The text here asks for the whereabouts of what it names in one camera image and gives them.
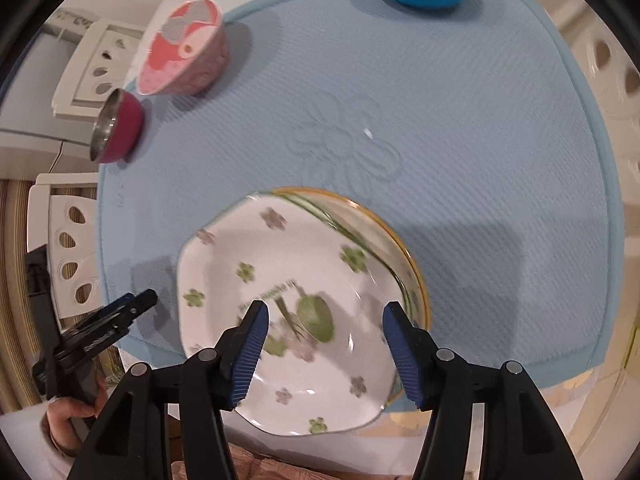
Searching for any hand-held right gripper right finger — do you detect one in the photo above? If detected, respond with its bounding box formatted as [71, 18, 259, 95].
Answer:
[381, 301, 583, 480]

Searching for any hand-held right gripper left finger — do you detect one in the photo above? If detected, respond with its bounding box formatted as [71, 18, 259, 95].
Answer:
[67, 300, 271, 480]

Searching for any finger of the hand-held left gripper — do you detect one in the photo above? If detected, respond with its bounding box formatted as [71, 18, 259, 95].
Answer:
[56, 316, 133, 362]
[101, 288, 159, 324]

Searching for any round blue flower plate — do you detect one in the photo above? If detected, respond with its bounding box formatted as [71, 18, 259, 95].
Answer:
[270, 186, 432, 406]

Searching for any large hexagonal floral plate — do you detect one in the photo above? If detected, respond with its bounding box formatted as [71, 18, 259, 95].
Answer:
[176, 194, 427, 436]

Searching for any red steel bowl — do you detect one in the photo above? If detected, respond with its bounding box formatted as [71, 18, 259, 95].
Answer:
[89, 88, 146, 165]

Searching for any pink cartoon bowl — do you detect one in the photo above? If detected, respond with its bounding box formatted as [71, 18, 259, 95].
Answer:
[136, 0, 231, 97]

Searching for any person's left forearm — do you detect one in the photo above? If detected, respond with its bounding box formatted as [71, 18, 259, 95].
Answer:
[0, 405, 71, 480]

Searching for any person's left hand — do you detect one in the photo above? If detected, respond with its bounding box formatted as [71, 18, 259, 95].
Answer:
[44, 379, 109, 458]

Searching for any white dining chair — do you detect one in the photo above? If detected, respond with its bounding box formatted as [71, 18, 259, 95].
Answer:
[560, 10, 640, 201]
[27, 172, 108, 321]
[51, 7, 161, 118]

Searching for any person's pink clothing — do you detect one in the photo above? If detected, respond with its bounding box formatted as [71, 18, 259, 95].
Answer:
[167, 447, 421, 480]

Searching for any light blue table mat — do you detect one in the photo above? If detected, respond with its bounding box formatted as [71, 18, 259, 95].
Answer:
[96, 0, 632, 388]

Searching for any black cable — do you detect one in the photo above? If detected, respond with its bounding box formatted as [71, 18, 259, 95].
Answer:
[47, 139, 66, 173]

